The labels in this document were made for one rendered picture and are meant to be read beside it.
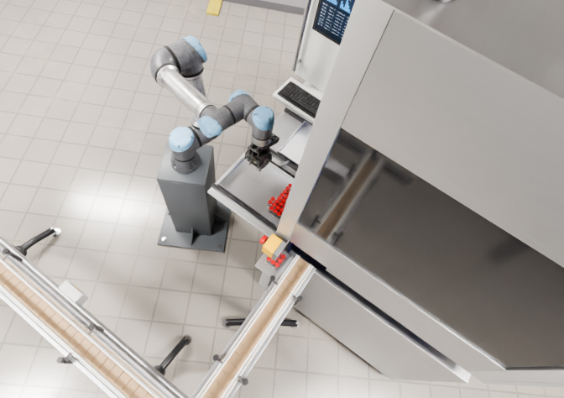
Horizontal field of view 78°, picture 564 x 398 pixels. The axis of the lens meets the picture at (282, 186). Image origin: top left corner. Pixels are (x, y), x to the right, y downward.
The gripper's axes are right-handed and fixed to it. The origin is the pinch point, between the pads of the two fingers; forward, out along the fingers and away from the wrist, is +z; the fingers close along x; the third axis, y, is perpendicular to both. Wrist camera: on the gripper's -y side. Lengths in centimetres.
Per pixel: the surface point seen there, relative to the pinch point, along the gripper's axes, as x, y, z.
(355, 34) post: 25, 17, -89
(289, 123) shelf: -11, -45, 25
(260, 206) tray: 6.8, 6.1, 24.9
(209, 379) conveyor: 34, 75, 20
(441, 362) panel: 109, 16, 26
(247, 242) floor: -3, -2, 113
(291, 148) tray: -0.7, -32.0, 24.8
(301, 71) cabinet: -29, -85, 27
